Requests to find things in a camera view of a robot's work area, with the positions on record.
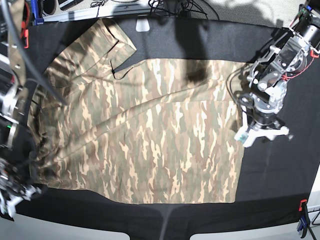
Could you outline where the camouflage t-shirt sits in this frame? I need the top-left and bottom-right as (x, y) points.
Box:
(28, 19), (245, 204)

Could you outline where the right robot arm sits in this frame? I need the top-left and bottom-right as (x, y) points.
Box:
(0, 0), (67, 195)

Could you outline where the white tape patch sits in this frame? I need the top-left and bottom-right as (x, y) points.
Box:
(135, 18), (151, 33)

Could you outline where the blue clamp left rear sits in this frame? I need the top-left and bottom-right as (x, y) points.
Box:
(30, 0), (44, 26)

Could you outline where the blue clamp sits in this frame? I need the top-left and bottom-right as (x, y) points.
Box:
(296, 199), (311, 238)
(30, 0), (44, 26)

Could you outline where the red clamp left rear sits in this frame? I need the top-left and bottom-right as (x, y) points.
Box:
(21, 20), (29, 49)

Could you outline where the blue clamp right front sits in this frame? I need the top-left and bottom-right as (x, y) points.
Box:
(296, 199), (311, 238)

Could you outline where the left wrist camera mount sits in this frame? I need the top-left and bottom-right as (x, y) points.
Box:
(234, 112), (290, 148)

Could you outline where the aluminium rail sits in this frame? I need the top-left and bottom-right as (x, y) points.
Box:
(42, 5), (181, 23)

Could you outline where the black cable bundle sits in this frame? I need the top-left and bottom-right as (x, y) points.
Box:
(89, 0), (221, 20)

